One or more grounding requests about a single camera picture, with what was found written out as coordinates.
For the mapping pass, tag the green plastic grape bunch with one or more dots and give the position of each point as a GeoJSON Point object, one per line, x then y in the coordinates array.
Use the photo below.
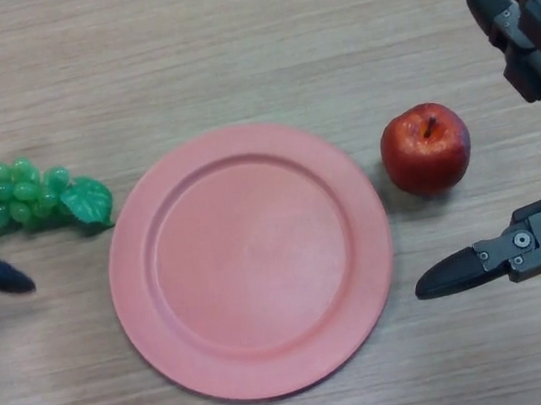
{"type": "Point", "coordinates": [16, 202]}

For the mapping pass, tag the pink round plate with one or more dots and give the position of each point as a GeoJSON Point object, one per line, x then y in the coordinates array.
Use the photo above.
{"type": "Point", "coordinates": [253, 263]}

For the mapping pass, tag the red apple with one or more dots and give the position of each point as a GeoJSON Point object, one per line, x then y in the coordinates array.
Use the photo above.
{"type": "Point", "coordinates": [424, 155]}

